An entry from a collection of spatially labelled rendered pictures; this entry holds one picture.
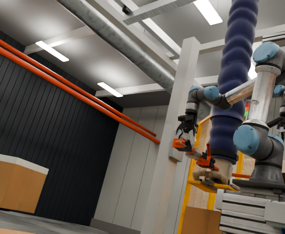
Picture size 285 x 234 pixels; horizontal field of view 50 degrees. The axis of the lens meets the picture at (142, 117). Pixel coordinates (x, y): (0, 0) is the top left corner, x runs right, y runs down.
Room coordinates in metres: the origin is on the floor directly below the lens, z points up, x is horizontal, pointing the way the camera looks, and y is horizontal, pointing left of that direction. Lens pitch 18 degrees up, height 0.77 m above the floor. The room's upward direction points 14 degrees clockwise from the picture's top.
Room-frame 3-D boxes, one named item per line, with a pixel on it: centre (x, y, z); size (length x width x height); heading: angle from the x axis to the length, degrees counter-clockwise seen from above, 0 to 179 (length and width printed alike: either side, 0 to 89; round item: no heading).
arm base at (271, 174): (1.35, -0.61, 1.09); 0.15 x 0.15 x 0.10
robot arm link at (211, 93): (1.57, -0.34, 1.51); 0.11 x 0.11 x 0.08; 32
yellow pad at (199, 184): (2.18, -0.54, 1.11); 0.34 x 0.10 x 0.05; 144
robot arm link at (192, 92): (1.64, -0.27, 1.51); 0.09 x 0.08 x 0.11; 32
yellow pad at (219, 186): (2.07, -0.69, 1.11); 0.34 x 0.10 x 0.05; 144
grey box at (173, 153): (3.24, -0.45, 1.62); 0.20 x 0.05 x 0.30; 135
